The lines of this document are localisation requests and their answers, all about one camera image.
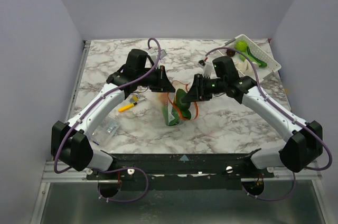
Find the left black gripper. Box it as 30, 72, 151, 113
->
137, 66, 176, 92

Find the orange peach toy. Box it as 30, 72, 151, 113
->
157, 92, 168, 106

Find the dark green avocado toy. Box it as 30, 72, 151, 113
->
175, 89, 190, 110

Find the clear zip bag orange zipper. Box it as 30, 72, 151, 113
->
156, 80, 199, 126

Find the white green bok choy toy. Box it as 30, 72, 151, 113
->
161, 106, 192, 126

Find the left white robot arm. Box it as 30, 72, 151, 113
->
51, 49, 175, 179

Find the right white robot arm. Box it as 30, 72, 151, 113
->
182, 56, 323, 178

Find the white dumpling toy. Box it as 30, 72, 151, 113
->
234, 60, 254, 75

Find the white perforated plastic basket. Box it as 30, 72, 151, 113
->
222, 34, 281, 82

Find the green leafy vegetable toy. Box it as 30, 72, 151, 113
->
243, 47, 267, 68

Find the green cabbage toy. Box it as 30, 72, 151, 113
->
234, 40, 248, 52

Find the clear plastic screw box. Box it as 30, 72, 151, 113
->
91, 116, 119, 146

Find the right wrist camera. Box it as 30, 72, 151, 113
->
198, 60, 214, 78

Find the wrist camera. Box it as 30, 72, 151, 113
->
147, 48, 167, 62
198, 60, 214, 78

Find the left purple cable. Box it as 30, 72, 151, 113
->
54, 38, 162, 203

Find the purple cable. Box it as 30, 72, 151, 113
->
54, 38, 162, 203
204, 46, 333, 201

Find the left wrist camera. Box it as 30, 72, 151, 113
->
147, 48, 167, 62

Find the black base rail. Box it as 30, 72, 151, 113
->
87, 154, 274, 191

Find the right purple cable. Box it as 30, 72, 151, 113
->
204, 46, 333, 201

